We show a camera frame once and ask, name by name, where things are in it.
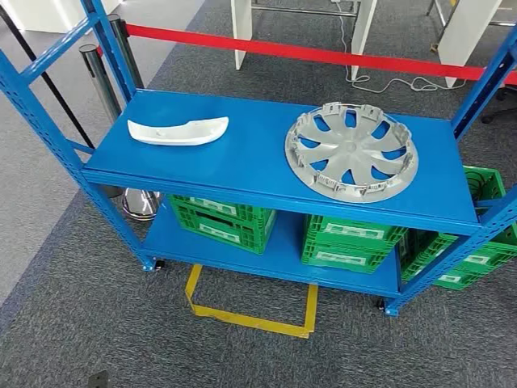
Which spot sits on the silver plastic wheel hubcap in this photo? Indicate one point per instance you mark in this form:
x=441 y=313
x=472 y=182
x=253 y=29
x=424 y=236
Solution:
x=351 y=155

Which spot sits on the white glossy cabinet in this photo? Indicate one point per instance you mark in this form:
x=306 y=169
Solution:
x=48 y=13

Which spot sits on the black office chair base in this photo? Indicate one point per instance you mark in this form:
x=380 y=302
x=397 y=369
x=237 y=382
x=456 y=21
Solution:
x=505 y=96

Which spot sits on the black barrier belt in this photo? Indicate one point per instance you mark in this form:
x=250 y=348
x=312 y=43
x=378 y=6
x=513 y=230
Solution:
x=52 y=85

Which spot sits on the white desk with metal bar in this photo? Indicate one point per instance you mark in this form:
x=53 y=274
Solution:
x=241 y=32

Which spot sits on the red barrier belt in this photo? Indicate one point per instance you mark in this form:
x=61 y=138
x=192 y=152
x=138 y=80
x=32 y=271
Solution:
x=306 y=52

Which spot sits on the white curved plastic part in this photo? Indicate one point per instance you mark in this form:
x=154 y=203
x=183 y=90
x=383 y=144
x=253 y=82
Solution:
x=177 y=134

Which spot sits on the blue metal shelf rack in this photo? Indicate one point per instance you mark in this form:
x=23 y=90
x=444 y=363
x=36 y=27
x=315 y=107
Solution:
x=250 y=155

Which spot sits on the green plastic crate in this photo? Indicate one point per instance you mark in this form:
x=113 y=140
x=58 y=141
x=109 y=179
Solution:
x=226 y=230
x=496 y=251
x=347 y=251

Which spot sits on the white desk panel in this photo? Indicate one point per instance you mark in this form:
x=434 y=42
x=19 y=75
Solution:
x=464 y=37

